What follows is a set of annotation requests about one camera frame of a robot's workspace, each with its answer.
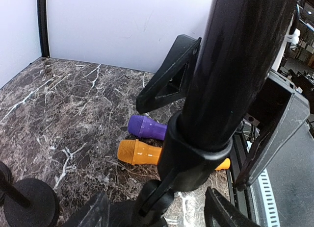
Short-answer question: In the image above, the black microphone white ring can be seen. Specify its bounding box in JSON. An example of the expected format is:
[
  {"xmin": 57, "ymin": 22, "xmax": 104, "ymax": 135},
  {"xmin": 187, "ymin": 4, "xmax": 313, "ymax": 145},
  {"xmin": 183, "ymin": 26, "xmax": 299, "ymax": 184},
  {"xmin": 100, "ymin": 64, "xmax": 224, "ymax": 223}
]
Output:
[{"xmin": 178, "ymin": 0, "xmax": 299, "ymax": 151}]

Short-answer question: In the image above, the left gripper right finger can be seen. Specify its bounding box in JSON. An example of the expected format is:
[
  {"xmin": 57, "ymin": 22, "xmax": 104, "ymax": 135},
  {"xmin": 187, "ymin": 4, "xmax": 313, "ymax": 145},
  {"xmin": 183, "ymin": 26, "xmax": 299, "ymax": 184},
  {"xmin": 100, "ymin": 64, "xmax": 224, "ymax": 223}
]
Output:
[{"xmin": 204, "ymin": 187, "xmax": 259, "ymax": 227}]

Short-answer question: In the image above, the purple microphone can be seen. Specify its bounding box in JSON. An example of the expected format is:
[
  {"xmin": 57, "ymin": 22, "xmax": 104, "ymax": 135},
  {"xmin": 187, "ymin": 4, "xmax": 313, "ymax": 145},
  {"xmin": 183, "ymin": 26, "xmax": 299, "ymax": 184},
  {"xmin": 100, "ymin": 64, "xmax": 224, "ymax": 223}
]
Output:
[{"xmin": 128, "ymin": 115, "xmax": 167, "ymax": 140}]

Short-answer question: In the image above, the black front rail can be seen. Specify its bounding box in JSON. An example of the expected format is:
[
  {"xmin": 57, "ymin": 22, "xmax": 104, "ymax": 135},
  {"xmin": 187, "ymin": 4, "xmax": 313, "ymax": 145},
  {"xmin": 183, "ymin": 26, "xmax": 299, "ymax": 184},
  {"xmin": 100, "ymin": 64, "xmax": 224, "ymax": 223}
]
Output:
[{"xmin": 226, "ymin": 132, "xmax": 256, "ymax": 222}]

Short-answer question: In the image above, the right black frame post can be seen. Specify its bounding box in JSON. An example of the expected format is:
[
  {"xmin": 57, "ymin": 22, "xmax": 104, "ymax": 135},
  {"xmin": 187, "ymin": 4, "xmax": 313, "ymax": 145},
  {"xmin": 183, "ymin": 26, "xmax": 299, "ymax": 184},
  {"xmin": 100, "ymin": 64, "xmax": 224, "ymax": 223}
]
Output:
[{"xmin": 37, "ymin": 0, "xmax": 50, "ymax": 58}]

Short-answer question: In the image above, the white slotted cable duct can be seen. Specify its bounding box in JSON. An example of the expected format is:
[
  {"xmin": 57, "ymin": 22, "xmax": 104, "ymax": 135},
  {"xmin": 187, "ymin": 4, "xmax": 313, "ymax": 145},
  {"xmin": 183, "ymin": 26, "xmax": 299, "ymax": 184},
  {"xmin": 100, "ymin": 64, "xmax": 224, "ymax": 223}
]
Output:
[{"xmin": 258, "ymin": 169, "xmax": 280, "ymax": 227}]

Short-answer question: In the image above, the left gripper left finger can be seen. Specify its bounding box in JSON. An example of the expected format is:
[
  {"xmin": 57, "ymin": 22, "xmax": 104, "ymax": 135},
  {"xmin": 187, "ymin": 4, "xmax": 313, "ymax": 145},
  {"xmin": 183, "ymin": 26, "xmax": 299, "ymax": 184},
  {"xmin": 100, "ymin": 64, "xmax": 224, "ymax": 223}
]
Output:
[{"xmin": 61, "ymin": 191, "xmax": 110, "ymax": 227}]

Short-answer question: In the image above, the orange microphone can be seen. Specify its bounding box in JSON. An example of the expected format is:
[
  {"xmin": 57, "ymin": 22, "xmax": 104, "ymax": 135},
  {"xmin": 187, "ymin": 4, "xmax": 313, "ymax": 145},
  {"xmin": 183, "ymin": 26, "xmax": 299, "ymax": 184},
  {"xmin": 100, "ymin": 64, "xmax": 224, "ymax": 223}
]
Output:
[{"xmin": 117, "ymin": 139, "xmax": 231, "ymax": 171}]

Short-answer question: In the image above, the black stand of purple microphone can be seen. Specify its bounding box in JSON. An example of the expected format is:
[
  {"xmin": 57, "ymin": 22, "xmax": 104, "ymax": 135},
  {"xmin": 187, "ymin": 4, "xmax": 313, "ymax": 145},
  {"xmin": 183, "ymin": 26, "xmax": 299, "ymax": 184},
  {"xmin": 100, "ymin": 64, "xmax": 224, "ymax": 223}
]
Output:
[{"xmin": 0, "ymin": 162, "xmax": 60, "ymax": 227}]

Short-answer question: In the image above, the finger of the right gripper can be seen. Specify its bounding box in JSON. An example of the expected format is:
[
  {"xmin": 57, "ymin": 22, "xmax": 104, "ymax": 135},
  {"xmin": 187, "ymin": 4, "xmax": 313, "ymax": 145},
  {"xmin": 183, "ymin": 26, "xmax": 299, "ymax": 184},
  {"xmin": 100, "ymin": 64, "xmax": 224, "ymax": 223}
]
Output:
[
  {"xmin": 235, "ymin": 77, "xmax": 310, "ymax": 190},
  {"xmin": 136, "ymin": 34, "xmax": 201, "ymax": 114}
]

